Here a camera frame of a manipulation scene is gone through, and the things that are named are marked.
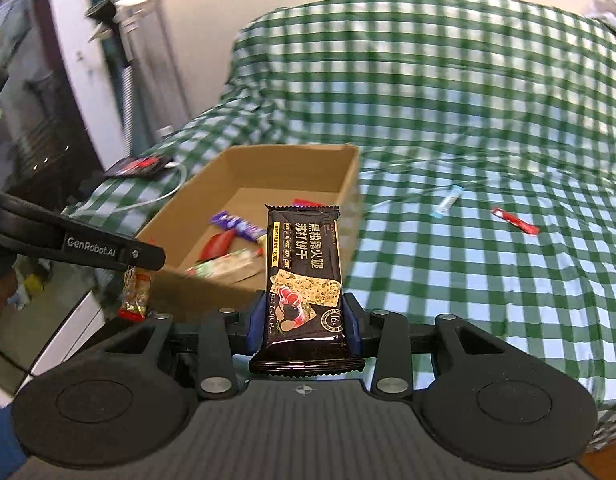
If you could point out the small red snack packet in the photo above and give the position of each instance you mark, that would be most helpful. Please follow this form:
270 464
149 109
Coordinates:
219 245

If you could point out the grey curtain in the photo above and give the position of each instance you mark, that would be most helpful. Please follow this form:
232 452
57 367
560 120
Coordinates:
163 60

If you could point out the white door frame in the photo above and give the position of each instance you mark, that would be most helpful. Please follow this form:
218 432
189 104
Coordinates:
88 110

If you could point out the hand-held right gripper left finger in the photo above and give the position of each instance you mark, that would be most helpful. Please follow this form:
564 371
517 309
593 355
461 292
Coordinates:
258 320

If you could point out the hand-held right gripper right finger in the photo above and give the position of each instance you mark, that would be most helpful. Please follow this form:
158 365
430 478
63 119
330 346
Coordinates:
350 320

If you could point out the red striped snack packet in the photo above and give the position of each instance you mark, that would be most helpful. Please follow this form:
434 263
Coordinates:
308 203

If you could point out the crumpled white cloth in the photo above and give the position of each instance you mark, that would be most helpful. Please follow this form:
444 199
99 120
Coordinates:
607 10

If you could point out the cardboard box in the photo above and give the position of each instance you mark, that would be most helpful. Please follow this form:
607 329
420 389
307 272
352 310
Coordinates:
288 170

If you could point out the black cracker packet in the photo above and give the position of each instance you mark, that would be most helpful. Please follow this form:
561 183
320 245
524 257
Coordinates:
303 270

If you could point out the small white clip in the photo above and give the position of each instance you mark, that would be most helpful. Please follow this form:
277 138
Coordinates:
164 131

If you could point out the light blue snack packet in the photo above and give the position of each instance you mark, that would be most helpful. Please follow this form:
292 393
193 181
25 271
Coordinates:
447 202

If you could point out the green checked cloth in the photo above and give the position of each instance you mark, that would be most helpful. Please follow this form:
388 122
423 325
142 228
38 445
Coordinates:
437 110

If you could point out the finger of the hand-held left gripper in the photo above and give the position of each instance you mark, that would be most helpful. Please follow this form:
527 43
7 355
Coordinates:
143 257

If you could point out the orange snack packet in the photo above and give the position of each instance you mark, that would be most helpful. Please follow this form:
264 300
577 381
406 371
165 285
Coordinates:
135 292

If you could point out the dark glass door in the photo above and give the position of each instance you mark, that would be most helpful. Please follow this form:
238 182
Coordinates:
28 110

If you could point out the green white cracker packet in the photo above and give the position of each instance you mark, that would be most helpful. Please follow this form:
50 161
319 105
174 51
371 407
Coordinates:
223 264

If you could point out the purple white snack packet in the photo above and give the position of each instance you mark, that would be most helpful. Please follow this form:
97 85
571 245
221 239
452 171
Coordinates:
235 225

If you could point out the black smartphone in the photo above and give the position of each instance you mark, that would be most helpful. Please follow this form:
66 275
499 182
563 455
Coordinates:
138 166

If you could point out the long red snack bar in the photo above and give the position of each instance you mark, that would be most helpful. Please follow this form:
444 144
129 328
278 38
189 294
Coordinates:
515 221

